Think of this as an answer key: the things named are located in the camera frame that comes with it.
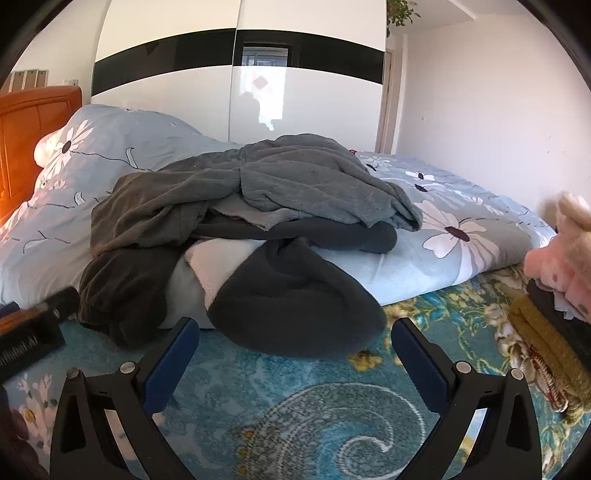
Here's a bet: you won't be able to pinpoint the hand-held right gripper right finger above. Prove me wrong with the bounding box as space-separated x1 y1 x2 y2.
390 317 542 480

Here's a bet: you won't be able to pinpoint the mustard folded garment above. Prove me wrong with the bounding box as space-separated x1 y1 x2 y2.
508 293 591 423

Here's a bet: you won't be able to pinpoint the door frame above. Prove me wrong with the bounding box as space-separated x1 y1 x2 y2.
375 48 404 155

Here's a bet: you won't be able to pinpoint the orange wooden headboard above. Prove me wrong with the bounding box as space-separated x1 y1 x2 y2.
0 85 84 227

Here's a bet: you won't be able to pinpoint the grey fleece sweatshirt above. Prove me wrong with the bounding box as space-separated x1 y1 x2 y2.
238 133 424 232

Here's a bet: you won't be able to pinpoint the white pillow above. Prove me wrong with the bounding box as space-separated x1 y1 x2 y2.
34 129 63 168

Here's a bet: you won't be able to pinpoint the dark grey fleece garment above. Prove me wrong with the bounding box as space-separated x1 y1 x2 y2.
78 156 247 349

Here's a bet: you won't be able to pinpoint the dark folded garment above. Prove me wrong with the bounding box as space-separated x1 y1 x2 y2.
526 278 591 365

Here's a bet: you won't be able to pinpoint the wooden wall frames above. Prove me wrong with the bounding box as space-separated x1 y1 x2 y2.
8 68 50 93

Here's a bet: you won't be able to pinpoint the black and white fleece garment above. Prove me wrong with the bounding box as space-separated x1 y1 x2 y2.
168 217 399 361

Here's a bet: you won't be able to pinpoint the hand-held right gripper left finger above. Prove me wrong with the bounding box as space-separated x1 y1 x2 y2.
50 316 200 480

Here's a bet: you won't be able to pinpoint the white wardrobe with black band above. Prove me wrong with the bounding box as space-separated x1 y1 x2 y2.
90 0 387 153

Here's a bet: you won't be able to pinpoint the teal floral bedsheet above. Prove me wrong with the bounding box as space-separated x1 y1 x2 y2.
0 263 591 480

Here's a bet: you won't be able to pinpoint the light blue floral quilt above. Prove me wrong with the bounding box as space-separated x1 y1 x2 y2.
0 104 557 319

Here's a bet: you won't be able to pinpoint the green potted plant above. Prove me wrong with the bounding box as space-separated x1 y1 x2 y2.
385 0 422 38

